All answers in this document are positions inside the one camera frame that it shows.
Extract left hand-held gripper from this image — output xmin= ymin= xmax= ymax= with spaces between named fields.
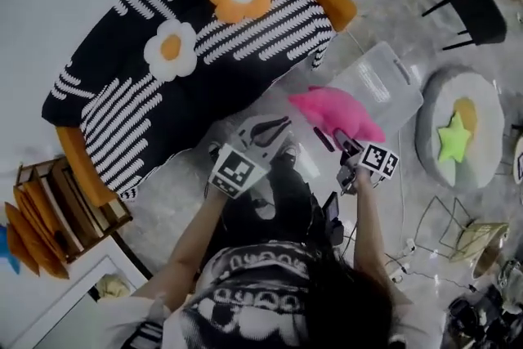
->
xmin=208 ymin=114 xmax=293 ymax=200

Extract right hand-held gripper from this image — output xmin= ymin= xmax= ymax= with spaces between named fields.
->
xmin=312 ymin=126 xmax=400 ymax=195

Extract pink star cushion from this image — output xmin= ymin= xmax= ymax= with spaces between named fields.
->
xmin=288 ymin=85 xmax=387 ymax=143

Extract transparent plastic storage box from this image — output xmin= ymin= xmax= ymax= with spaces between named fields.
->
xmin=326 ymin=40 xmax=425 ymax=136

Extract green star cushion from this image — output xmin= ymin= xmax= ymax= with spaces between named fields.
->
xmin=436 ymin=110 xmax=473 ymax=164

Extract white flower cushion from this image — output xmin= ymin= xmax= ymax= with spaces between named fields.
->
xmin=143 ymin=19 xmax=198 ymax=83

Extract person's right forearm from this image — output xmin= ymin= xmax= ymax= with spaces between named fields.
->
xmin=351 ymin=174 xmax=400 ymax=291

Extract person's left forearm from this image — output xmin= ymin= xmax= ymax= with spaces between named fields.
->
xmin=154 ymin=186 xmax=230 ymax=314

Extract round grey floor cushion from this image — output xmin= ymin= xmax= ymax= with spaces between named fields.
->
xmin=414 ymin=65 xmax=506 ymax=190

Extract person's legs in black trousers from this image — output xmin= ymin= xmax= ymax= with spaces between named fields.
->
xmin=206 ymin=146 xmax=328 ymax=254

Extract black waist device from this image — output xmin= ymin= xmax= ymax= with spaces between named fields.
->
xmin=322 ymin=191 xmax=346 ymax=246

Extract black white striped sofa cover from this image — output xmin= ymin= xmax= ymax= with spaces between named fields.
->
xmin=40 ymin=0 xmax=338 ymax=201

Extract person's torso in patterned sweater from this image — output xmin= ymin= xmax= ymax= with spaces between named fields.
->
xmin=97 ymin=239 xmax=446 ymax=349

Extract wooden shelf rack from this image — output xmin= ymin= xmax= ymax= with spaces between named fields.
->
xmin=15 ymin=157 xmax=134 ymax=263

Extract black chair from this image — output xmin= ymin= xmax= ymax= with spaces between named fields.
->
xmin=421 ymin=0 xmax=507 ymax=52

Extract beige crumpled cloth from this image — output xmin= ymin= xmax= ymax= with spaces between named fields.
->
xmin=96 ymin=273 xmax=132 ymax=302

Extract white framed window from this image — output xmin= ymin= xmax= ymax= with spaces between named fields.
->
xmin=16 ymin=255 xmax=148 ymax=349

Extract blue plush pillow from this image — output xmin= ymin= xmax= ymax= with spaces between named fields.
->
xmin=0 ymin=224 xmax=21 ymax=275

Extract gold wire frame stool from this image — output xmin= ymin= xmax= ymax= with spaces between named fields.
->
xmin=416 ymin=195 xmax=512 ymax=279

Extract black camera equipment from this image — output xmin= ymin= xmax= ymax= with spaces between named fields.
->
xmin=447 ymin=281 xmax=523 ymax=349

